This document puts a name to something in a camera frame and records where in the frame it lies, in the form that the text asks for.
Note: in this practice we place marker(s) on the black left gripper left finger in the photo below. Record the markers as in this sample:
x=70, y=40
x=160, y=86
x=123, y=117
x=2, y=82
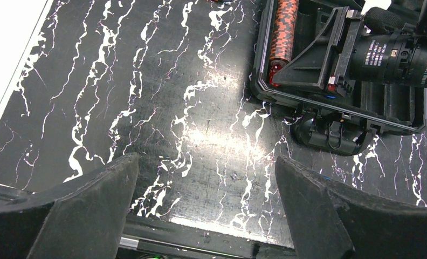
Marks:
x=81, y=218

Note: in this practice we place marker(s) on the orange black chip stack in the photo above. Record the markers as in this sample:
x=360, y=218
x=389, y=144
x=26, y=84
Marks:
x=283, y=33

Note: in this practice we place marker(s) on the black poker set case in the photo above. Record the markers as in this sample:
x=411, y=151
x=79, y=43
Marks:
x=344, y=125

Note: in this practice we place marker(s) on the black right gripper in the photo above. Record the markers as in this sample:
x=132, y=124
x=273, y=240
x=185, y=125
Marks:
x=384, y=49

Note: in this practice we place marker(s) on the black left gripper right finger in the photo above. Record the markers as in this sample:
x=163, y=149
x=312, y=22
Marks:
x=329, y=219

